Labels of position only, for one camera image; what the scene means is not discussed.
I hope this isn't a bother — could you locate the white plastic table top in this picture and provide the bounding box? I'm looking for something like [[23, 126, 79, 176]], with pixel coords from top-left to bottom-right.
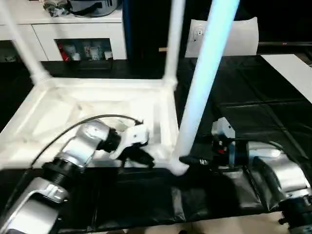
[[0, 78, 189, 176]]

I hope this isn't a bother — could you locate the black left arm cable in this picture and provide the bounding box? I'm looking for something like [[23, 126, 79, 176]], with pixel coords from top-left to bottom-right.
[[28, 115, 145, 169]]

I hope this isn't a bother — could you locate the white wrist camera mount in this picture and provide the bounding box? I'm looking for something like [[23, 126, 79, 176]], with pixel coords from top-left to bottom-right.
[[212, 117, 235, 148], [109, 123, 150, 160]]

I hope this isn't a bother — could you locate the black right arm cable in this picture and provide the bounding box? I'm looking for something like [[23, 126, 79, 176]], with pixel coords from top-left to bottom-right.
[[229, 137, 286, 153]]

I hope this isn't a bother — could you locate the white cabinet with glass doors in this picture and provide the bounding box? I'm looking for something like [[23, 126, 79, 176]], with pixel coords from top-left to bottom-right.
[[0, 0, 127, 62]]

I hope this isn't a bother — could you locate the white flat board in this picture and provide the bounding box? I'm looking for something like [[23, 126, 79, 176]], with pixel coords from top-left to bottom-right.
[[260, 54, 312, 104]]

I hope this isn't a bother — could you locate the white cushion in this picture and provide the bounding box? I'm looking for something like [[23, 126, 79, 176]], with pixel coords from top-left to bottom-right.
[[185, 18, 259, 57]]

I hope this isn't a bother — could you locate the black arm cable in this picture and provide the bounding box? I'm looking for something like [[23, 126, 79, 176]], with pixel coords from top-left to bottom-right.
[[28, 115, 145, 169], [229, 137, 286, 153]]

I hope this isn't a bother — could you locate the red bottle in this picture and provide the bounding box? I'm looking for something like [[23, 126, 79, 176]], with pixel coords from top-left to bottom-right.
[[56, 43, 67, 60]]

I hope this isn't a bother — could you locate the grey clutter on cabinet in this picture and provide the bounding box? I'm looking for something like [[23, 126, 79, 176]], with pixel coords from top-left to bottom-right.
[[43, 0, 122, 17]]

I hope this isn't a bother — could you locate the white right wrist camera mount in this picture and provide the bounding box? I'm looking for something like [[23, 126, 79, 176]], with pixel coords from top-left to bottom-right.
[[212, 117, 235, 148]]

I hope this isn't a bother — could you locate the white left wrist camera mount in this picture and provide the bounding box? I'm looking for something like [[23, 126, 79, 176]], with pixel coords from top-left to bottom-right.
[[109, 123, 150, 160]]

